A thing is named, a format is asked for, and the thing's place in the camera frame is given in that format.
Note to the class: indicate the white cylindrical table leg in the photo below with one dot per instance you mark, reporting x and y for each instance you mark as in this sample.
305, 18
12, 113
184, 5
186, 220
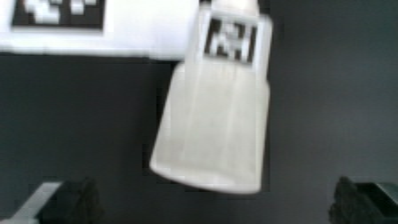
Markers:
211, 142

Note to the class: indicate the white marker sheet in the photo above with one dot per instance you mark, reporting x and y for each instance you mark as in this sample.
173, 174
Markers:
118, 28

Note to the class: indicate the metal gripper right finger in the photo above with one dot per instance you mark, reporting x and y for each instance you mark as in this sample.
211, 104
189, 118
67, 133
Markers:
365, 203

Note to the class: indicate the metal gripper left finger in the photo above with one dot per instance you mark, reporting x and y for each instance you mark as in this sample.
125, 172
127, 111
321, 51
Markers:
61, 204

